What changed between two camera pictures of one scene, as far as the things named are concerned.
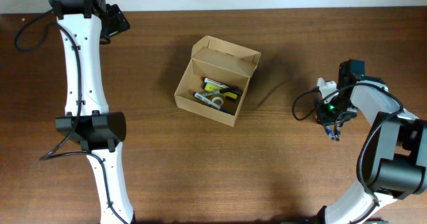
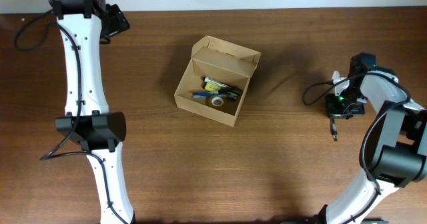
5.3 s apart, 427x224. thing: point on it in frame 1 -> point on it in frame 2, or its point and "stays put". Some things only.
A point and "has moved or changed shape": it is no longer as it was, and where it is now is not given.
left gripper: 117,22 stays put
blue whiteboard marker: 209,102 has moved or changed shape
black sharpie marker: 229,90 stays put
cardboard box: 221,61 stays put
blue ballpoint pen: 329,131 -> 213,94
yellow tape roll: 218,101 stays put
